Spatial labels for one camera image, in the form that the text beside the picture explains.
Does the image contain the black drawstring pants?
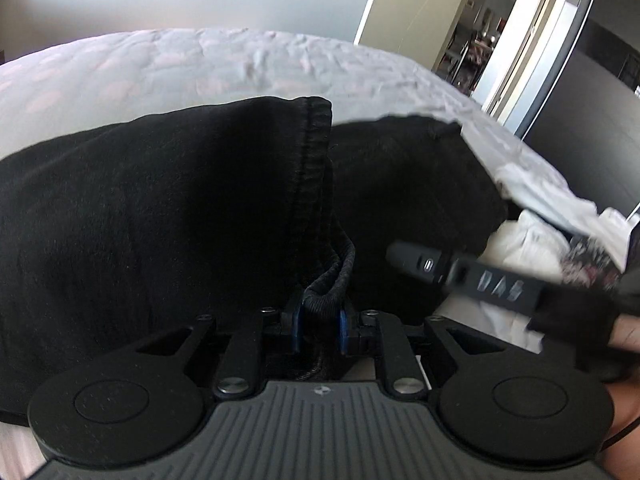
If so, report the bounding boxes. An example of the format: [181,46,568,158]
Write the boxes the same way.
[1,98,508,424]

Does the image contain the person right hand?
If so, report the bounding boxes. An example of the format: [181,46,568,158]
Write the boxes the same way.
[603,314,639,448]

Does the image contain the floral dark garment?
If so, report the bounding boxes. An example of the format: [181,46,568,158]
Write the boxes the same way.
[561,236,622,292]

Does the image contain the white hooded sweatshirt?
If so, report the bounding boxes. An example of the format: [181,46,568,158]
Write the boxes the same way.
[439,204,632,356]

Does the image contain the dark sliding wardrobe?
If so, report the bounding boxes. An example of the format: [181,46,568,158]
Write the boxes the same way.
[525,0,639,216]

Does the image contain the cream bedroom door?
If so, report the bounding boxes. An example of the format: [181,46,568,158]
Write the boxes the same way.
[354,0,468,70]

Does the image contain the polka dot bed sheet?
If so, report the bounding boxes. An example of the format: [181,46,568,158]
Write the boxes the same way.
[1,28,599,233]

